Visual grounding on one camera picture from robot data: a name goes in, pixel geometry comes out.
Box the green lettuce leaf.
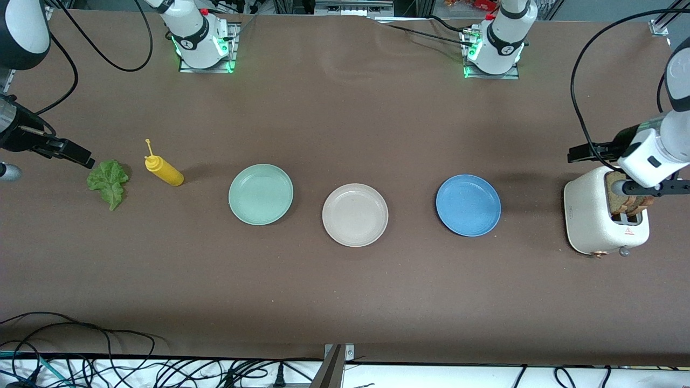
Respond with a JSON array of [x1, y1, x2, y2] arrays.
[[86, 160, 130, 211]]

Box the yellow squeeze bottle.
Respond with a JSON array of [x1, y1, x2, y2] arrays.
[[144, 138, 185, 187]]

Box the blue plate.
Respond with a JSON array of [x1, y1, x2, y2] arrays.
[[436, 174, 502, 237]]

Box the mint green plate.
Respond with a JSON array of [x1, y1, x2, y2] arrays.
[[228, 163, 294, 226]]

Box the beige plate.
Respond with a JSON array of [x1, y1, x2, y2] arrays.
[[322, 183, 389, 248]]

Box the white toaster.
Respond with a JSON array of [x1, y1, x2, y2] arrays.
[[563, 165, 651, 258]]

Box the red orange package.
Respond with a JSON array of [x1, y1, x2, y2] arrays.
[[443, 0, 499, 12]]

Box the grey metal device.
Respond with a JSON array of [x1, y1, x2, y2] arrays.
[[314, 0, 396, 17]]

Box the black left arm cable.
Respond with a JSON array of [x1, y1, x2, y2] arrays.
[[570, 8, 690, 172]]

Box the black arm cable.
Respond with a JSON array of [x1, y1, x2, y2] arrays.
[[22, 0, 154, 135], [570, 8, 690, 172]]

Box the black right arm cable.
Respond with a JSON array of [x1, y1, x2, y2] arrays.
[[22, 0, 154, 135]]

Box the aluminium corner bracket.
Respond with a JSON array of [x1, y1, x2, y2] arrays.
[[650, 0, 690, 37]]

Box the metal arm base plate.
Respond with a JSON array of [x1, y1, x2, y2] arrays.
[[178, 22, 241, 74], [461, 30, 521, 80]]

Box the long black floor cable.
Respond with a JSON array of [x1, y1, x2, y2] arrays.
[[0, 311, 158, 359]]

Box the black base cable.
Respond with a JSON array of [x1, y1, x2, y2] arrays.
[[372, 15, 478, 48]]

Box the teal floor cable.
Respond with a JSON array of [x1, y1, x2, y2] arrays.
[[0, 350, 73, 388]]

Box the aluminium profile post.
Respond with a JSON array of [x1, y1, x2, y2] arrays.
[[322, 343, 356, 388]]

